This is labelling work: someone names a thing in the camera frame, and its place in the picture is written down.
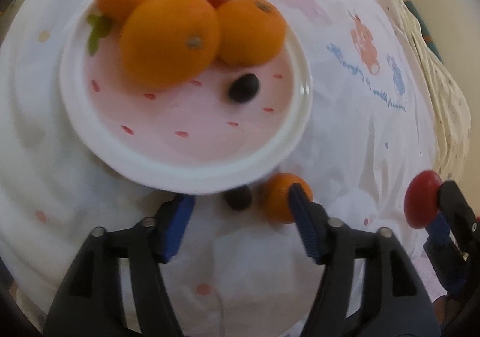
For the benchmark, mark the cream floral quilt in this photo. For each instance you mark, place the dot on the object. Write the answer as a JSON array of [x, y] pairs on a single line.
[[452, 116]]

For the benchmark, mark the pink strawberry pattern plate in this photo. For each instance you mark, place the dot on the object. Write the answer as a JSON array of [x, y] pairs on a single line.
[[192, 138]]

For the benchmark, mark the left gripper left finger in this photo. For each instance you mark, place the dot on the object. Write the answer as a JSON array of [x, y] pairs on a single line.
[[89, 301]]

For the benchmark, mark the large orange with stem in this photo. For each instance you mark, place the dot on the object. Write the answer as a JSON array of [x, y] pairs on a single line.
[[252, 32]]

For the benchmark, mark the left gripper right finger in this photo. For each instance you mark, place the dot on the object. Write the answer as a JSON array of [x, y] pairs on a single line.
[[369, 286]]

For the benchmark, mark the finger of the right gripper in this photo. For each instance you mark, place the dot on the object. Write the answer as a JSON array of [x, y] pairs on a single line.
[[460, 217], [439, 232]]

